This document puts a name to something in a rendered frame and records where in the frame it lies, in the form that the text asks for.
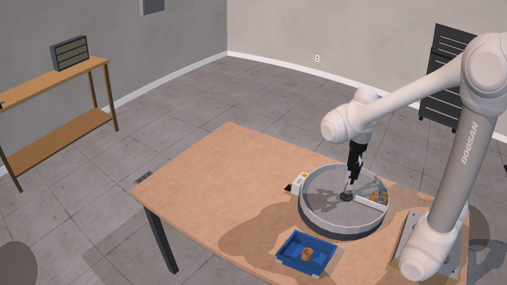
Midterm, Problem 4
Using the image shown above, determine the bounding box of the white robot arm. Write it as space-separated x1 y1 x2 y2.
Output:
320 32 507 281

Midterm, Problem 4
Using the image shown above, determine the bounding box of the bronze bushing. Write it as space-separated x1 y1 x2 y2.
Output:
369 192 379 202
301 248 313 261
381 193 389 205

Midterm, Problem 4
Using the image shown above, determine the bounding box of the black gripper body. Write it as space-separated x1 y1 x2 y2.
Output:
349 140 368 162

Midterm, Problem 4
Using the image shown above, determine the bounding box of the blue square tray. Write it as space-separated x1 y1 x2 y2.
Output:
275 230 338 279

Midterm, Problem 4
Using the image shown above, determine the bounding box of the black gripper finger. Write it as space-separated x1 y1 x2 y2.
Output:
344 148 354 183
346 153 363 190

